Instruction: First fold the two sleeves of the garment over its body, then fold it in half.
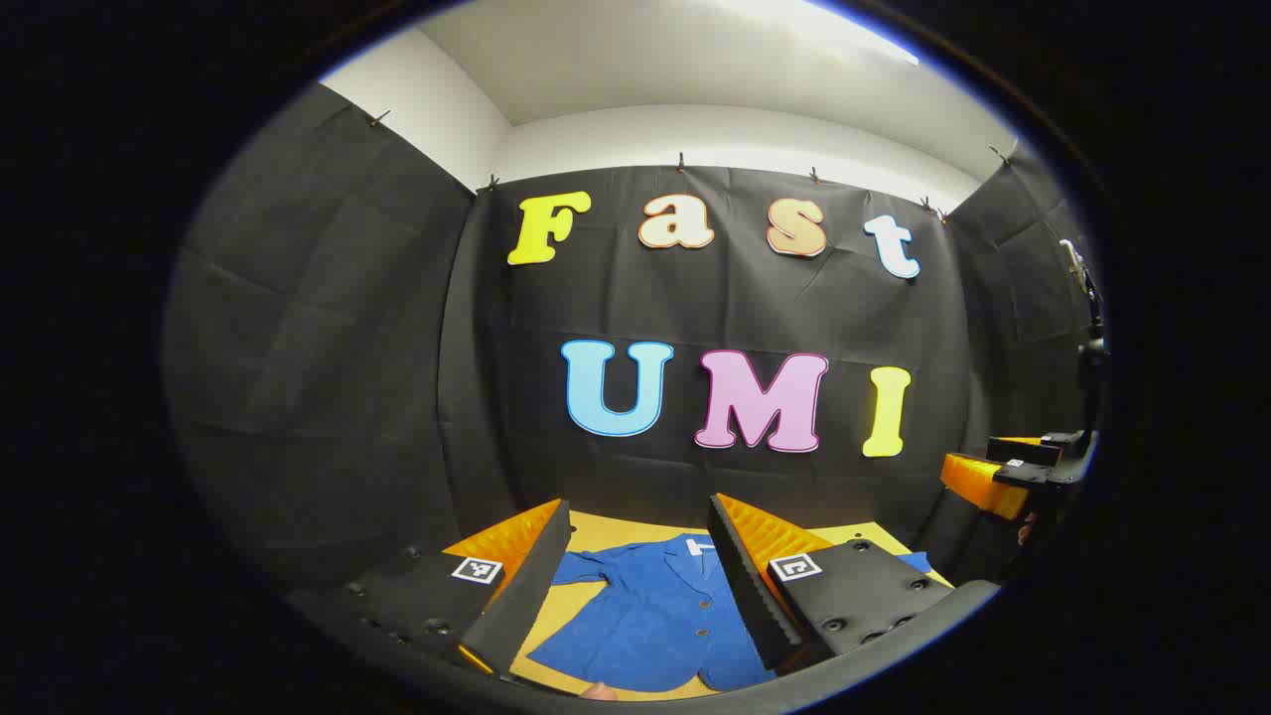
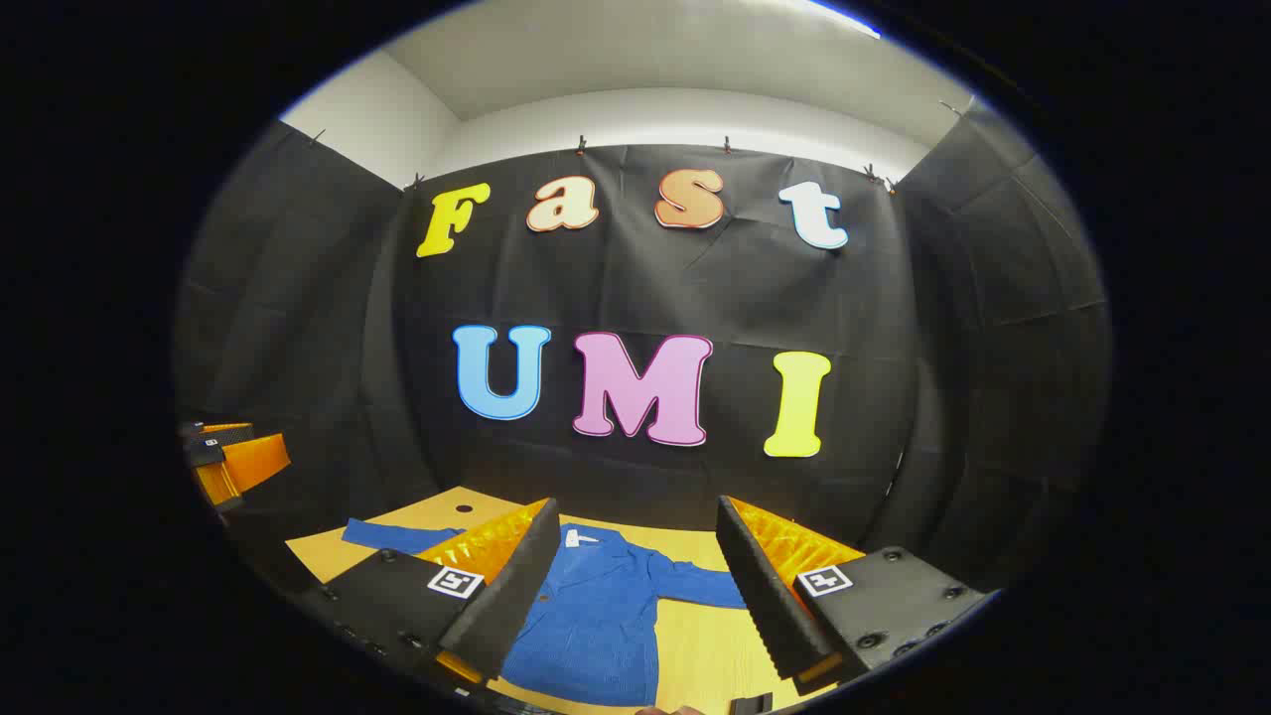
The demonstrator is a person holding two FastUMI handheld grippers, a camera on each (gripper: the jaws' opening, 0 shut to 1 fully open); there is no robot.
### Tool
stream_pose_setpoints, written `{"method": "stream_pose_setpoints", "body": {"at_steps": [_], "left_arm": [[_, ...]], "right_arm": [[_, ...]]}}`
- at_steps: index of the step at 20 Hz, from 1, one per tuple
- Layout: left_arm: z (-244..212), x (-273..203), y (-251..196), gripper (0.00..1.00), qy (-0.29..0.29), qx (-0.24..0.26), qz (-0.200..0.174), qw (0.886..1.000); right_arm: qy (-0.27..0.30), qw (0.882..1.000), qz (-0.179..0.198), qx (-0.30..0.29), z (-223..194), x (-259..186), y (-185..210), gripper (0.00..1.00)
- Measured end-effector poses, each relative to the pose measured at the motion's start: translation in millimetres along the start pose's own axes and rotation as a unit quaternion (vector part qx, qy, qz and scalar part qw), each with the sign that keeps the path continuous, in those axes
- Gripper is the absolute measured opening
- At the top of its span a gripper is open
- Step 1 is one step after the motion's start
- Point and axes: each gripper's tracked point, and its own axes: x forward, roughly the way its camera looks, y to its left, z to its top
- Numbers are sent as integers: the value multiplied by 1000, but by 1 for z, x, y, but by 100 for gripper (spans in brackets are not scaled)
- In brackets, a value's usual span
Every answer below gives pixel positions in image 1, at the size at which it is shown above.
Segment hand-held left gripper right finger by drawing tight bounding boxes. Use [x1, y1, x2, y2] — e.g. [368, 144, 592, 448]
[707, 494, 959, 674]

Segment black backdrop cloth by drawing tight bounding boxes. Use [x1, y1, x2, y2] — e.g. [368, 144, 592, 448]
[164, 84, 1098, 597]

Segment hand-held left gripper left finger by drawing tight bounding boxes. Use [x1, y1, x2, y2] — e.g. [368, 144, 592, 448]
[288, 499, 573, 676]

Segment blue button shirt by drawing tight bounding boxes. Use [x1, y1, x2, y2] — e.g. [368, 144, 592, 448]
[526, 533, 934, 693]

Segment row of small cloth clips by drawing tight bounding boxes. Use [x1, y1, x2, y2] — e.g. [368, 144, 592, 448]
[367, 107, 1014, 224]

